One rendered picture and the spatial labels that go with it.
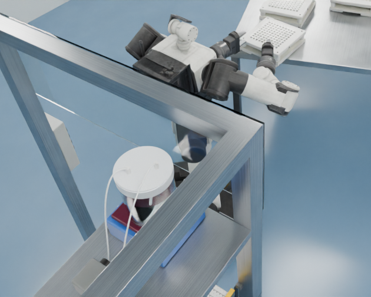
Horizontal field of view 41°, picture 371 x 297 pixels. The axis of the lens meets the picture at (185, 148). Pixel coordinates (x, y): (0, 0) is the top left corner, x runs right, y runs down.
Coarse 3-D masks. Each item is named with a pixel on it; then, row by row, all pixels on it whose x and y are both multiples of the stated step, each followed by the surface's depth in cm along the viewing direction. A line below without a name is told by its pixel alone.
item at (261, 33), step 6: (270, 24) 263; (264, 30) 261; (270, 30) 259; (276, 30) 260; (282, 30) 258; (258, 36) 258; (264, 36) 258; (270, 36) 256; (276, 36) 255; (282, 36) 255; (276, 42) 252
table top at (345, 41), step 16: (256, 0) 294; (320, 0) 287; (256, 16) 283; (320, 16) 276; (336, 16) 275; (352, 16) 273; (368, 16) 271; (320, 32) 267; (336, 32) 265; (352, 32) 264; (368, 32) 262; (304, 48) 259; (320, 48) 258; (336, 48) 256; (352, 48) 255; (368, 48) 253; (304, 64) 254; (320, 64) 250; (336, 64) 248; (352, 64) 247; (368, 64) 245
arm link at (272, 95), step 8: (248, 80) 194; (256, 80) 195; (264, 80) 198; (248, 88) 194; (256, 88) 194; (264, 88) 195; (272, 88) 196; (280, 88) 196; (288, 88) 196; (296, 88) 199; (248, 96) 197; (256, 96) 196; (264, 96) 196; (272, 96) 195; (280, 96) 196; (272, 104) 198; (280, 104) 198; (280, 112) 200
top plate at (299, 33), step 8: (288, 24) 263; (248, 32) 262; (296, 32) 257; (304, 32) 257; (240, 40) 259; (248, 40) 257; (256, 40) 256; (288, 40) 254; (296, 40) 254; (256, 48) 255; (280, 48) 250; (288, 48) 251
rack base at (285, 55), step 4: (300, 40) 260; (304, 40) 261; (296, 44) 258; (300, 44) 260; (240, 48) 263; (244, 48) 261; (248, 48) 260; (252, 48) 260; (292, 48) 256; (296, 48) 258; (248, 52) 261; (252, 52) 259; (256, 52) 257; (260, 52) 257; (284, 52) 254; (288, 52) 254; (292, 52) 257; (260, 56) 256; (280, 56) 253; (284, 56) 253; (288, 56) 255; (280, 60) 251; (276, 64) 252
